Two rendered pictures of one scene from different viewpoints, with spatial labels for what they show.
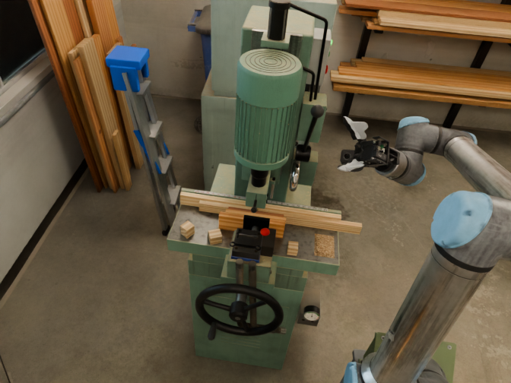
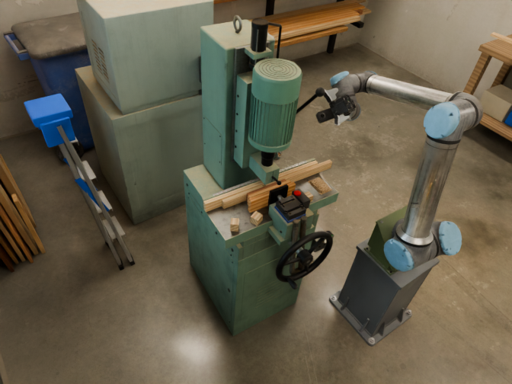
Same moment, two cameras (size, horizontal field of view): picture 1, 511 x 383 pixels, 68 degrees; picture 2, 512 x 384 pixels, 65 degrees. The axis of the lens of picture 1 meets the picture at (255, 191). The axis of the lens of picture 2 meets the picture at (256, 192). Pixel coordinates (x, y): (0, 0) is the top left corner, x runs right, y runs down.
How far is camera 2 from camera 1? 89 cm
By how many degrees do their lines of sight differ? 28
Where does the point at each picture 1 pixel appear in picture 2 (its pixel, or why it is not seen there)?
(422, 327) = (436, 188)
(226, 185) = (206, 183)
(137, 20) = not seen: outside the picture
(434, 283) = (439, 160)
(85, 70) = not seen: outside the picture
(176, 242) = (232, 238)
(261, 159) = (285, 142)
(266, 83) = (291, 85)
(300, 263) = (316, 204)
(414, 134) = (347, 84)
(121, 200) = (46, 265)
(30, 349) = not seen: outside the picture
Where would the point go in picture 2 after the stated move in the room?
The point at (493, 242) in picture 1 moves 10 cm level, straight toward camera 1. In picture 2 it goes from (464, 123) to (471, 141)
